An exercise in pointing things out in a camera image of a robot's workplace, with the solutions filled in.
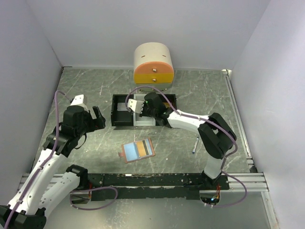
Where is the three-compartment black white tray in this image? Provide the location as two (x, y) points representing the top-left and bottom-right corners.
(111, 94), (177, 127)

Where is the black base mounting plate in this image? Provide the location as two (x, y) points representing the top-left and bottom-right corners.
(73, 173), (229, 201)

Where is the white card in tray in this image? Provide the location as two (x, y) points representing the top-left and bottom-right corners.
(117, 103), (128, 112)

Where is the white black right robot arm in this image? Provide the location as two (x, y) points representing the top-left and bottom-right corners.
(132, 93), (237, 190)

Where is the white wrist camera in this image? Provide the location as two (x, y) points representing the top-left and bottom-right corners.
(70, 94), (87, 106)
(127, 99), (144, 114)

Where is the aluminium rail front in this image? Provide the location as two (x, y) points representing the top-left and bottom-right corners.
(17, 173), (269, 192)

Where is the orange leather card holder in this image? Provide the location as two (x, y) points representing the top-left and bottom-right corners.
(118, 137), (155, 163)

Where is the round cream drawer cabinet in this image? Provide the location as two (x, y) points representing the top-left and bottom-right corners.
(133, 42), (174, 91)

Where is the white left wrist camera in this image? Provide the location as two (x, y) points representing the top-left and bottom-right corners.
(70, 94), (87, 106)

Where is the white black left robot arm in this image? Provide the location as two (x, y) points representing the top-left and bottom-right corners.
(0, 105), (106, 229)

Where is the small blue white pen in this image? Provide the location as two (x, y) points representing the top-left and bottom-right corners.
(192, 136), (199, 154)

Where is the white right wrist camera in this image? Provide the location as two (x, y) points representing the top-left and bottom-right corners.
(127, 99), (144, 114)

